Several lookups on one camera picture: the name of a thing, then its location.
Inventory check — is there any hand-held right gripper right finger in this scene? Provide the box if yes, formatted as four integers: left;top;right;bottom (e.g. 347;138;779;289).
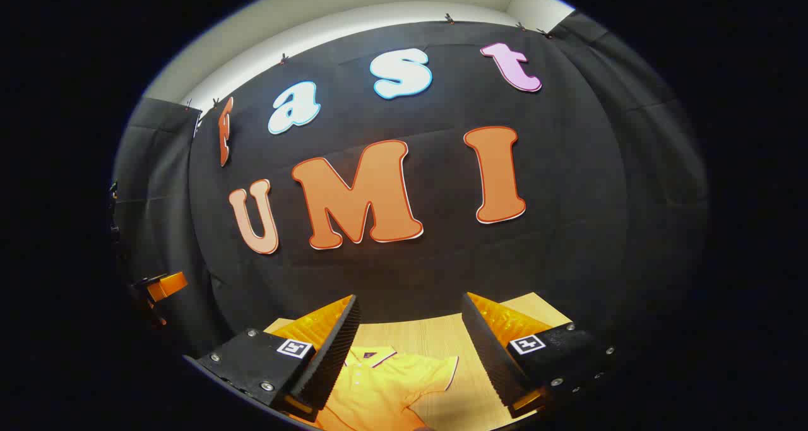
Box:
461;292;616;419

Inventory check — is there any orange polo T-shirt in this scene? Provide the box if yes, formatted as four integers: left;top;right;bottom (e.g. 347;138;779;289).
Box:
297;346;460;431

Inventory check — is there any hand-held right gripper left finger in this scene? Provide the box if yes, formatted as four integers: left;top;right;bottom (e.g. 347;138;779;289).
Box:
183;294;362;416

